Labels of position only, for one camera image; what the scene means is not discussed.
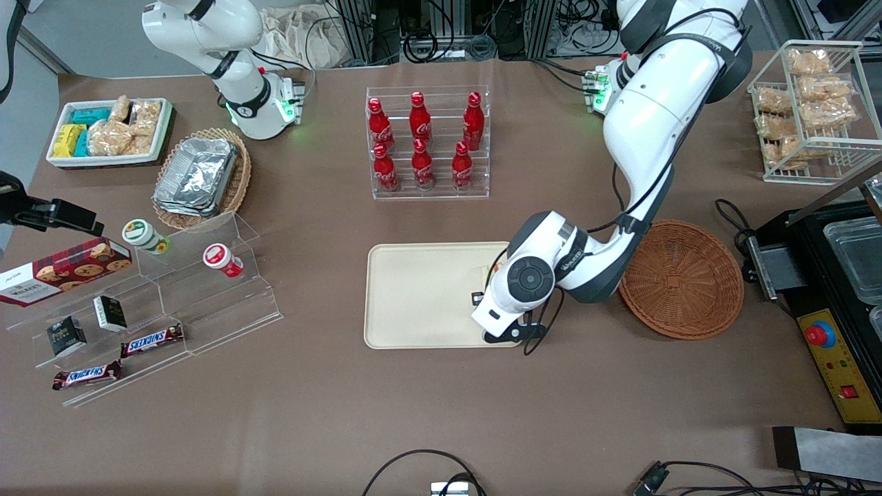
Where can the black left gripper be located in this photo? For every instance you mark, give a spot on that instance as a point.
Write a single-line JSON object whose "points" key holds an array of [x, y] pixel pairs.
{"points": [[477, 302]]}

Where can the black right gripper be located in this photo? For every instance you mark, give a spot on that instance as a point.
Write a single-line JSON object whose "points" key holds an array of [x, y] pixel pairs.
{"points": [[27, 207]]}

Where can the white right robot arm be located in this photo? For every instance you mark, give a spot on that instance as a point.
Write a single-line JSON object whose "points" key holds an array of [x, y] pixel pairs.
{"points": [[200, 27]]}

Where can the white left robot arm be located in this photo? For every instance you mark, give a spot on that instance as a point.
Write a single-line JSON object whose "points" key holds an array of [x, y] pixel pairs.
{"points": [[654, 117]]}

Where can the beige plastic tray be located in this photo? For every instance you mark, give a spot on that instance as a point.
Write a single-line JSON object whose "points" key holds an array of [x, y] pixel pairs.
{"points": [[420, 296]]}

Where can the oval tan wicker basket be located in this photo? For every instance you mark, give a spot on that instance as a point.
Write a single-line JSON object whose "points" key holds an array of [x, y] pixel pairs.
{"points": [[241, 182]]}

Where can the round brown wicker basket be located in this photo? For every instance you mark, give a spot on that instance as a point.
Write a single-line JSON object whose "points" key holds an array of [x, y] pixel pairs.
{"points": [[689, 282]]}

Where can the red Walkers cookie box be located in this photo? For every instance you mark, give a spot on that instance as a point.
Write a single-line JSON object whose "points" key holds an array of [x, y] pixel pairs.
{"points": [[65, 272]]}

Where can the white rectangular snack bin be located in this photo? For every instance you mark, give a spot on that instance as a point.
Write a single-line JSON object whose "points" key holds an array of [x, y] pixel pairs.
{"points": [[103, 161]]}

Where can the teal snack packet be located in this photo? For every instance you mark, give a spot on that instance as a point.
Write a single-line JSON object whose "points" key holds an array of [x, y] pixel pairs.
{"points": [[82, 143], [89, 116]]}

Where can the yellow snack packet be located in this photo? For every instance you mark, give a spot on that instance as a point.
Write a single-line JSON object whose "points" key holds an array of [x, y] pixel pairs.
{"points": [[67, 140]]}

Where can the green lid yogurt cup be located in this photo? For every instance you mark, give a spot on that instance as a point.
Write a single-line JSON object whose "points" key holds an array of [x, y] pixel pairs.
{"points": [[143, 234]]}

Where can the clear bag of crackers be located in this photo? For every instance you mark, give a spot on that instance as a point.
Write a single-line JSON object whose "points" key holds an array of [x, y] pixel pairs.
{"points": [[109, 139], [120, 109], [146, 118]]}

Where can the small black white box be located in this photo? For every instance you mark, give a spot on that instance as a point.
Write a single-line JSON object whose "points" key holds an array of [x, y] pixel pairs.
{"points": [[110, 313]]}

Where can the clear acrylic bottle rack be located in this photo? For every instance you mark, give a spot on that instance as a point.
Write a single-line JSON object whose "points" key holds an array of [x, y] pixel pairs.
{"points": [[441, 186]]}

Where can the red Coca-Cola bottle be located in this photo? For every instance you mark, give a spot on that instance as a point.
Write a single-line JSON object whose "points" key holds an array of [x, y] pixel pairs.
{"points": [[462, 171], [473, 124], [386, 172], [380, 127], [422, 169], [420, 120]]}

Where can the stack of foil containers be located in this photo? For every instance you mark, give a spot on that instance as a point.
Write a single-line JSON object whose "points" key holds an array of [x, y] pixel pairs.
{"points": [[196, 176]]}

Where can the Snickers bar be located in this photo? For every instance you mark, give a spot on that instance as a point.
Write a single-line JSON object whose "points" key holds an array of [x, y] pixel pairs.
{"points": [[86, 375], [151, 340]]}

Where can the red lid yogurt cup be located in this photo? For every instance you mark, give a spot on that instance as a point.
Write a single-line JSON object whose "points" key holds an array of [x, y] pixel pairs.
{"points": [[222, 259]]}

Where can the clear acrylic stepped stand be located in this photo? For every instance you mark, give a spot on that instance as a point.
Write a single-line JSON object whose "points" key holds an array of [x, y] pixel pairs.
{"points": [[138, 372], [227, 310]]}

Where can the silver metal clamp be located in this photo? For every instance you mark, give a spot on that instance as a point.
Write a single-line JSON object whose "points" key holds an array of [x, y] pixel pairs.
{"points": [[449, 489]]}

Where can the beige cloth bag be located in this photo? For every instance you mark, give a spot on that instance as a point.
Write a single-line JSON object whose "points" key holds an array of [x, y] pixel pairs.
{"points": [[303, 38]]}

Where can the grey metal box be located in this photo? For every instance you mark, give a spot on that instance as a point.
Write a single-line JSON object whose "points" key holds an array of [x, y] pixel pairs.
{"points": [[778, 269]]}

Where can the black appliance base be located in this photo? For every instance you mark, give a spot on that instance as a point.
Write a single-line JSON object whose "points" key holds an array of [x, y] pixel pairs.
{"points": [[813, 275]]}

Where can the bagged bread pastry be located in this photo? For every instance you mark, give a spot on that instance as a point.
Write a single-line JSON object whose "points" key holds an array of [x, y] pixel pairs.
{"points": [[789, 153], [807, 62], [777, 127], [772, 100], [827, 110]]}

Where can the red emergency stop button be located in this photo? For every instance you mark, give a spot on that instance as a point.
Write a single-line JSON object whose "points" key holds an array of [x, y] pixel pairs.
{"points": [[821, 335]]}

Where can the yellow control panel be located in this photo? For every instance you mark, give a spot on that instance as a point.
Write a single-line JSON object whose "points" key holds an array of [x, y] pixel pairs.
{"points": [[837, 372]]}

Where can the grey metal bar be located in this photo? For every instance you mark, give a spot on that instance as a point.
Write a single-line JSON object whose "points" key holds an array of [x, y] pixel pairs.
{"points": [[834, 195]]}

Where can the grey flat panel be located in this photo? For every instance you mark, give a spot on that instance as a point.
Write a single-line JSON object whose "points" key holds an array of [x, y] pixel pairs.
{"points": [[827, 451]]}

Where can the clear plastic container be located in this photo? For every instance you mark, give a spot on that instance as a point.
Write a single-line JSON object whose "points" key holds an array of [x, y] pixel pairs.
{"points": [[858, 258]]}

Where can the aluminium frame post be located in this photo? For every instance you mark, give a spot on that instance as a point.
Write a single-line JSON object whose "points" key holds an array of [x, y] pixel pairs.
{"points": [[541, 27], [357, 31]]}

